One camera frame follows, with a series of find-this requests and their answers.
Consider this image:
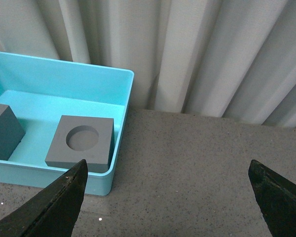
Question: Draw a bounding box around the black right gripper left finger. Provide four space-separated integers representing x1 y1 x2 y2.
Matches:
0 159 88 237

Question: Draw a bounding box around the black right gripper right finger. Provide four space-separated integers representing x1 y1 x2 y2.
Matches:
248 159 296 237

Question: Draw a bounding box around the gray block with round hole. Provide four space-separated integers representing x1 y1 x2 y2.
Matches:
45 115 114 173

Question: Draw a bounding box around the gray block with square hole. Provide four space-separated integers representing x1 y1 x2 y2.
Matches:
0 104 25 160

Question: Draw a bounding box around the light blue plastic box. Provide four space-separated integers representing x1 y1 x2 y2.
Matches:
0 51 134 196

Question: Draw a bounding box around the white pleated curtain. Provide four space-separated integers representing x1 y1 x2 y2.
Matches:
0 0 296 127

